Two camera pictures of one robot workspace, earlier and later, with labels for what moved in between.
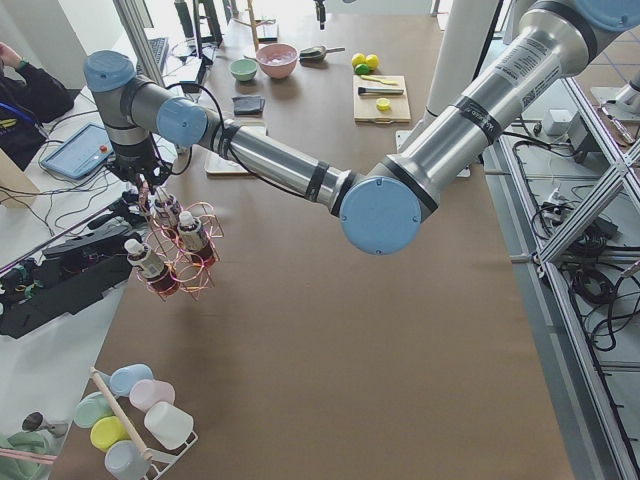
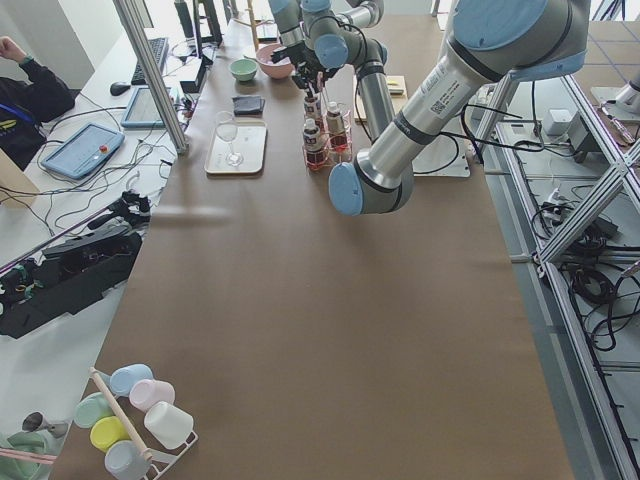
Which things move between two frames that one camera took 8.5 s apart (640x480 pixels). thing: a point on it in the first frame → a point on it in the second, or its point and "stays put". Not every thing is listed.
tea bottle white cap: (150, 268) → (313, 145)
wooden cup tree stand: (254, 23) stays put
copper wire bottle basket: (180, 251) → (327, 138)
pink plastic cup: (146, 392) stays put
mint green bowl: (243, 69) stays put
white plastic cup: (169, 424) stays put
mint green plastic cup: (90, 408) stays put
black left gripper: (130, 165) → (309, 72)
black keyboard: (159, 48) stays put
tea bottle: (165, 209) → (312, 107)
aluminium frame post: (131, 17) stays put
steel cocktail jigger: (35, 421) stays put
